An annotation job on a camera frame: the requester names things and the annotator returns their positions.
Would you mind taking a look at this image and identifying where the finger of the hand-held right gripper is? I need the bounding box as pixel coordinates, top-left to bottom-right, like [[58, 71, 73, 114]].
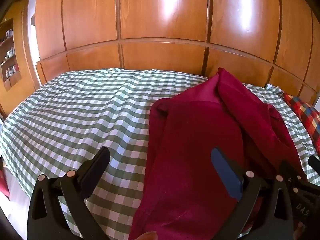
[[308, 155, 320, 175]]

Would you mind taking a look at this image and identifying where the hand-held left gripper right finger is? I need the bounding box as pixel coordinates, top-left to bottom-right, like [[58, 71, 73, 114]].
[[211, 147, 293, 240]]

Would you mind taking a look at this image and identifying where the person's left hand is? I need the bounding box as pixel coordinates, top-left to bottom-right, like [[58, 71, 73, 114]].
[[132, 231, 158, 240]]

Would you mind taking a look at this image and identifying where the wooden wardrobe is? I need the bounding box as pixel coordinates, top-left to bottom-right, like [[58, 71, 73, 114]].
[[21, 0, 320, 110]]

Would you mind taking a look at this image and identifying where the red rug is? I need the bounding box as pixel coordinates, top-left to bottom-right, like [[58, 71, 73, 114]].
[[0, 169, 10, 200]]

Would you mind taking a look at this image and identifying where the dark red garment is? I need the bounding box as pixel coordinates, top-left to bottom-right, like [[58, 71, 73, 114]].
[[129, 67, 309, 240]]

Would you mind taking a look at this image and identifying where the multicolour plaid pillow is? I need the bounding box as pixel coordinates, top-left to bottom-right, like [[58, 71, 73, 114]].
[[284, 93, 320, 153]]

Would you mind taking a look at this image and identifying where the wooden wall shelf with items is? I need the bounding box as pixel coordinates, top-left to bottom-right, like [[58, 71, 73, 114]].
[[0, 17, 23, 90]]

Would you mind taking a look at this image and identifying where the green white checked bedsheet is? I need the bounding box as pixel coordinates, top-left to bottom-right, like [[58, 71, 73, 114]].
[[0, 67, 320, 240]]

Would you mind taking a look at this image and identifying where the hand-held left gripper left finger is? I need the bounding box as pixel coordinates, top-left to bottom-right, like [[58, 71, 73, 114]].
[[27, 146, 118, 240]]

